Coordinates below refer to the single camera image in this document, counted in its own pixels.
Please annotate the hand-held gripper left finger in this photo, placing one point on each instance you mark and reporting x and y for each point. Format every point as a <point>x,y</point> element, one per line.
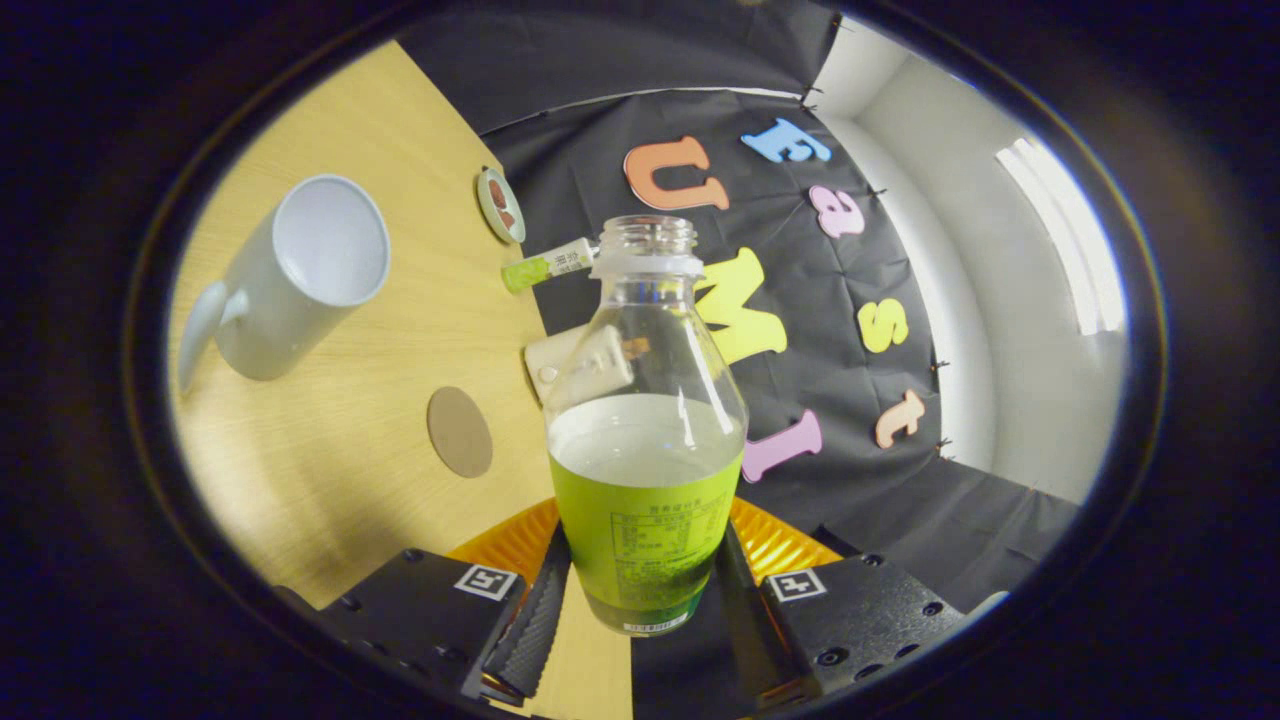
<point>535,630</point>

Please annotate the white toaster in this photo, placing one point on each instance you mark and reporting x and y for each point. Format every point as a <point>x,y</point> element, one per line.
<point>545,360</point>

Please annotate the round brown coaster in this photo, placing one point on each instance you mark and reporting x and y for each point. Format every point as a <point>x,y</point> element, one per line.
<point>460,432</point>

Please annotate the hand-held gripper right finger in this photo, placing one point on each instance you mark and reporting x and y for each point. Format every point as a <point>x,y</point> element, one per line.
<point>760,640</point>

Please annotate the wooden table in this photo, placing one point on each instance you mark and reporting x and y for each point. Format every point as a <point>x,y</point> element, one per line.
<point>330,480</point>

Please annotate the pale green plate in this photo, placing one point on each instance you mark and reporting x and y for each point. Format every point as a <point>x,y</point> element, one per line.
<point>487,215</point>

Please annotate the clear juice bottle green label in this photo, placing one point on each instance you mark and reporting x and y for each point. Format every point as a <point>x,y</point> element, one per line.
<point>645,540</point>

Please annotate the toasted bread slice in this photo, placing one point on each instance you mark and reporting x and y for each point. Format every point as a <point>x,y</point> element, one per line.
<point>635,347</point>

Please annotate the white cup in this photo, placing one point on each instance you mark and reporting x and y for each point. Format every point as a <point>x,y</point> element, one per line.
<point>300,290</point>

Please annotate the ceiling light panel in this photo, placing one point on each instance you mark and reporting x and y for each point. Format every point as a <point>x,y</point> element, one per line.
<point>1065,235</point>

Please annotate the slim white green drink bottle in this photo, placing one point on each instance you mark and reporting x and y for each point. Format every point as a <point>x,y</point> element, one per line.
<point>545,267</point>

